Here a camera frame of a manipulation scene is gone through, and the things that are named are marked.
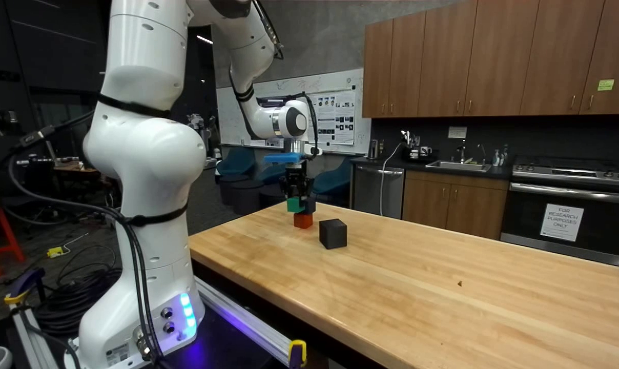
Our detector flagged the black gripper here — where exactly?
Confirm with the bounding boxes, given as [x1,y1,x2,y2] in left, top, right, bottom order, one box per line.
[284,165,312,204]

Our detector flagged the red block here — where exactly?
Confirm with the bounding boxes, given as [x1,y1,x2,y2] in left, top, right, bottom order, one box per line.
[291,211,317,232]

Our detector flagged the black block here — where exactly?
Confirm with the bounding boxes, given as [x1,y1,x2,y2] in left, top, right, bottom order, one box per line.
[319,218,349,251]

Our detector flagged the blue chair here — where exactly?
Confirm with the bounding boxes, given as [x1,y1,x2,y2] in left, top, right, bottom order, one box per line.
[312,162,353,206]
[259,155,290,189]
[218,146,259,184]

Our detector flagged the stainless steel dishwasher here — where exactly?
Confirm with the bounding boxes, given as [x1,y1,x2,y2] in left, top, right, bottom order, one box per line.
[353,165,408,220]

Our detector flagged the white poster board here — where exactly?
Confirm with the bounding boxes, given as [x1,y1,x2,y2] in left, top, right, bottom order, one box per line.
[216,65,374,157]

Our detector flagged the dark countertop appliance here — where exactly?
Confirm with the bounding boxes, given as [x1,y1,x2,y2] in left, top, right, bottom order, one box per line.
[399,129,438,166]

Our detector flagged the brown wooden base cabinet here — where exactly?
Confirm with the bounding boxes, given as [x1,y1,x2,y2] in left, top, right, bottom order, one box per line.
[403,168,511,239]

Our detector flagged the metal sink with faucet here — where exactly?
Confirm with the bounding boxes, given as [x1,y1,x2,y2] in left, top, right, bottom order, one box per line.
[425,139,495,175]

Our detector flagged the white paper sheet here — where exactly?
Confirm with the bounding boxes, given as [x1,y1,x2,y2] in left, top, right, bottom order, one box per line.
[538,200,587,246]

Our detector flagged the black oven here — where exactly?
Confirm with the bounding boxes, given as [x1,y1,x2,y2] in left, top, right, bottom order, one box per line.
[498,162,619,269]

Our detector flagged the blue yellow clamp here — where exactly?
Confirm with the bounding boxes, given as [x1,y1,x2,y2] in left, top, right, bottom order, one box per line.
[0,267,49,315]

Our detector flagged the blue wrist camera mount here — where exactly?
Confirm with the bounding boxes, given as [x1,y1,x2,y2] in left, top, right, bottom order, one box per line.
[262,149,305,171]

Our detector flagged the aluminium frame rail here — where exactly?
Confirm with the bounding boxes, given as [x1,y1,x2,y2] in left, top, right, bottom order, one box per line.
[193,275,305,369]

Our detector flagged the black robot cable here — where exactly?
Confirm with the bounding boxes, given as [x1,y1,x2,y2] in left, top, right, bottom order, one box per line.
[4,121,167,362]

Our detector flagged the brown wooden wall cabinets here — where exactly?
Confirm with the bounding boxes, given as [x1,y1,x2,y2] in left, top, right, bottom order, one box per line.
[361,0,619,121]

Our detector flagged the black coiled cable bundle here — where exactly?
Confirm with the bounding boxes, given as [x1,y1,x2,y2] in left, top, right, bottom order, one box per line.
[34,265,119,339]

